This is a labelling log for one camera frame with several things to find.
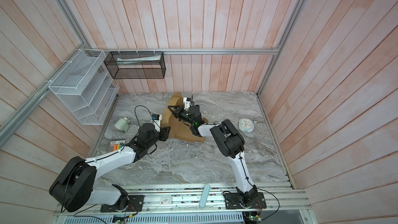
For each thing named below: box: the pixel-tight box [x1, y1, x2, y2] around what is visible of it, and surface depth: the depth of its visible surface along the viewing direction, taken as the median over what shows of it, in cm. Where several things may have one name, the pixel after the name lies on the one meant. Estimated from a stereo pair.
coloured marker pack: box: [110, 138, 126, 152], surface depth 95 cm
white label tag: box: [159, 197, 173, 205], surface depth 75 cm
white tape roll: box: [114, 117, 131, 133], surface depth 97 cm
